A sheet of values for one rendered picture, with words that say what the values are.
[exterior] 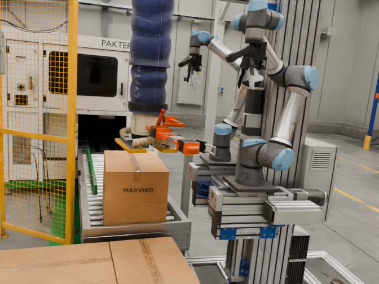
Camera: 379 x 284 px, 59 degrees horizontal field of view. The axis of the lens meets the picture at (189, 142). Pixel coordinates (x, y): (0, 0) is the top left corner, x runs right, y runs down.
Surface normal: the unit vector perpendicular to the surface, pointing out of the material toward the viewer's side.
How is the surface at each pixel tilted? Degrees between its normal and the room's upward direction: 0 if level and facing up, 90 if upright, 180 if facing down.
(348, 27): 90
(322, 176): 90
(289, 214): 90
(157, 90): 75
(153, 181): 90
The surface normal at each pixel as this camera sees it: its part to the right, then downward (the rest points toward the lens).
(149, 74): 0.08, -0.18
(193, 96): 0.23, 0.19
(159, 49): 0.51, 0.32
